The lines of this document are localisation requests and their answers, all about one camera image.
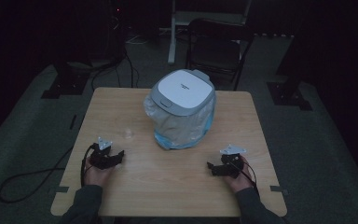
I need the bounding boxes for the clear plastic trash bag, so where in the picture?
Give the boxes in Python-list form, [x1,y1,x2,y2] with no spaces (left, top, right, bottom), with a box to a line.
[143,92,217,151]

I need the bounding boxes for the black tape strip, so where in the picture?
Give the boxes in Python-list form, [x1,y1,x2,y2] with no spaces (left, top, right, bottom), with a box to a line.
[68,114,78,131]

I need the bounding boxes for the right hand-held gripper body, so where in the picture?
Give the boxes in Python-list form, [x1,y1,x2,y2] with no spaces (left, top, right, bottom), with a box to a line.
[218,143,248,180]

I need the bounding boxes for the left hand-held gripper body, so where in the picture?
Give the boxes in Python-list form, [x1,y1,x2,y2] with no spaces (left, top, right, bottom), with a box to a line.
[89,136,117,171]

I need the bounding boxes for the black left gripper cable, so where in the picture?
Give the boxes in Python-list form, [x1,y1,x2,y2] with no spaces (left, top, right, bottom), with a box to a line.
[79,143,98,188]

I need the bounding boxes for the grey tape strip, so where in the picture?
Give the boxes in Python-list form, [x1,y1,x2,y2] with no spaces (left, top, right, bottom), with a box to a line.
[48,186,71,194]
[269,185,289,196]

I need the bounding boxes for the white metal desk frame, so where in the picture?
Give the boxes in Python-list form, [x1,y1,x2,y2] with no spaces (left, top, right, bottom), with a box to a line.
[167,0,254,65]

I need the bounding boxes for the person's left hand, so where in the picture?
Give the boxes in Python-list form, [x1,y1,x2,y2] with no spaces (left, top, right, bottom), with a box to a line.
[83,154,116,189]

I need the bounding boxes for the white and grey trash can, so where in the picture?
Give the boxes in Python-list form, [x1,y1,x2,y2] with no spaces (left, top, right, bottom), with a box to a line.
[150,68,217,117]

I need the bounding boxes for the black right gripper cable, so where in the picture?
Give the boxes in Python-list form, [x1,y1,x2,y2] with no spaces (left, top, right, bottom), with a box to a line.
[236,160,261,196]

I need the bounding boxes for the black floor cable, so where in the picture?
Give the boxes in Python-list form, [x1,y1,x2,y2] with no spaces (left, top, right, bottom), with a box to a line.
[0,145,75,204]

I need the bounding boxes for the black cables by stand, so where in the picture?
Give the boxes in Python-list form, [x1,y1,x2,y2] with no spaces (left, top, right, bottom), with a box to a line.
[89,46,141,91]

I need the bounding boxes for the black folding chair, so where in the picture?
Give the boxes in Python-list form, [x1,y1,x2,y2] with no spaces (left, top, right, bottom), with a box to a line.
[184,18,256,91]

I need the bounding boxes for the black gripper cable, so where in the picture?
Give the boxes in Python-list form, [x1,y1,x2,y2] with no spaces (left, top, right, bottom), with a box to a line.
[79,143,98,188]
[236,160,261,196]

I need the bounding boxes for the dark equipment rack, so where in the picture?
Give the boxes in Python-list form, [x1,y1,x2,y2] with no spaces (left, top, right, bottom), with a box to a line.
[74,0,129,68]

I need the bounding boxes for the person's right hand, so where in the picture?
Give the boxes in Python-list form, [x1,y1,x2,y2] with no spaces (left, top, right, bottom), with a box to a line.
[224,154,257,194]

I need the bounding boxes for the black stand base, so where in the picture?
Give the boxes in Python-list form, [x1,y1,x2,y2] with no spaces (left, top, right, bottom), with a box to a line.
[40,60,91,101]
[266,80,313,112]

